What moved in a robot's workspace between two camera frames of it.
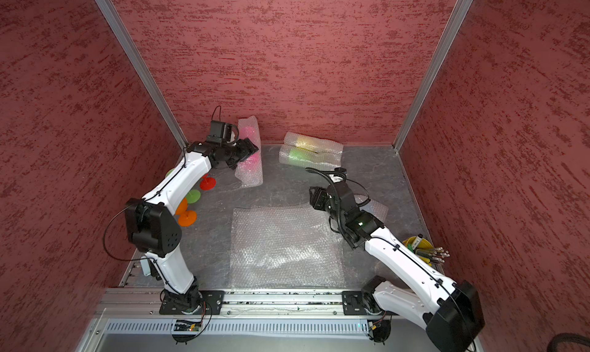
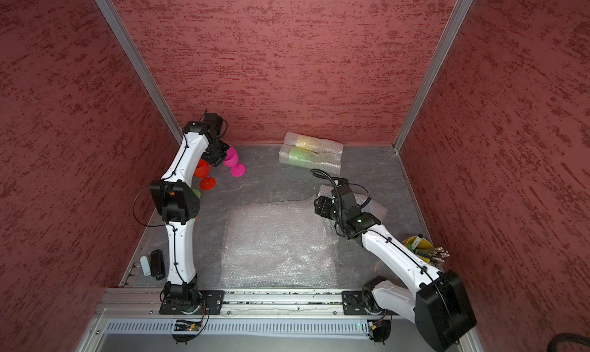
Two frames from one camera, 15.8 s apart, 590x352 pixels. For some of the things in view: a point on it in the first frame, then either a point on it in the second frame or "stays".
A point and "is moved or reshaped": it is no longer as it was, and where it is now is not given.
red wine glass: x=207 y=183 stays
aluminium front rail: x=240 y=304 stays
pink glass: x=250 y=172 is moved or reshaped
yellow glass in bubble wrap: x=315 y=143 stays
